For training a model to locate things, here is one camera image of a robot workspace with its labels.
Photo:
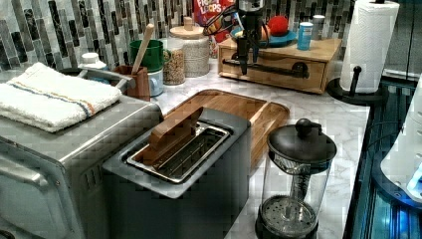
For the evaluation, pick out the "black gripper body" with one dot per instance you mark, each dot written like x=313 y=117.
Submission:
x=251 y=13

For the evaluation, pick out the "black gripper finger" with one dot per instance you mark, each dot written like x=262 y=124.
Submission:
x=243 y=52

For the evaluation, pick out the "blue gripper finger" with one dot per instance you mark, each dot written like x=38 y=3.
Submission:
x=255 y=48

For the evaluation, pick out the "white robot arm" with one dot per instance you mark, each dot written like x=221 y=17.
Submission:
x=399 y=172

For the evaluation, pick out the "bamboo drawer box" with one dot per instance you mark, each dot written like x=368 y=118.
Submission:
x=319 y=58

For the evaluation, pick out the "orange fruit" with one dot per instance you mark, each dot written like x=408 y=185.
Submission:
x=266 y=33

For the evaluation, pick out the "red apple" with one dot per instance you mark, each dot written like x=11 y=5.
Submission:
x=278 y=26

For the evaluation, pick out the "blue plate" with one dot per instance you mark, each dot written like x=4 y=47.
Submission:
x=273 y=42

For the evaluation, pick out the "froot loops cereal box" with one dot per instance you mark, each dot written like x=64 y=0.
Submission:
x=217 y=17

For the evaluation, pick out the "canister with wooden lid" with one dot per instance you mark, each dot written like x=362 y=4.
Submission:
x=195 y=48

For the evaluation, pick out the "blue salt shaker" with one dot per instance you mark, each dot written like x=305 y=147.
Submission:
x=305 y=36

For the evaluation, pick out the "grey pepper shaker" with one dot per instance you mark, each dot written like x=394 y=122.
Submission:
x=318 y=21

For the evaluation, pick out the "glass jar with grains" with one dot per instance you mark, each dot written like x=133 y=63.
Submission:
x=173 y=70

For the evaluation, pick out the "wooden cutting board tray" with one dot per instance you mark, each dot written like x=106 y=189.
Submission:
x=263 y=115

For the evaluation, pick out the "green mug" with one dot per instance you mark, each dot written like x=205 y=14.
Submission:
x=153 y=58

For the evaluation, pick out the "wooden spoon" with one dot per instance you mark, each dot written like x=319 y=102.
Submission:
x=142 y=48

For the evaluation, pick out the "black paper towel holder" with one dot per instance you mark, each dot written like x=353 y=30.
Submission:
x=351 y=96

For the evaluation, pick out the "brown wooden utensil holder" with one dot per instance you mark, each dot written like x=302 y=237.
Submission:
x=141 y=90

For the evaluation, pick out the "paper towel roll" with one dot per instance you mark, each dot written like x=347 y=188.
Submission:
x=367 y=43

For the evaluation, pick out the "brown toast slice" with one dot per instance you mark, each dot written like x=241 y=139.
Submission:
x=178 y=126

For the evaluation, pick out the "glass french press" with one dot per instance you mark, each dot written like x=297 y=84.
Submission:
x=296 y=173

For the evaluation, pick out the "black toaster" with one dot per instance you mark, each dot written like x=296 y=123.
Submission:
x=200 y=201

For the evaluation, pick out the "white striped folded towel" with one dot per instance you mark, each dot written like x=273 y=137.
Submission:
x=51 y=101

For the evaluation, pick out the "stainless steel toaster oven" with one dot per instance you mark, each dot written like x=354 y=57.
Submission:
x=52 y=183

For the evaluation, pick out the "black drawer handle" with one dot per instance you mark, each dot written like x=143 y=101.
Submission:
x=298 y=70

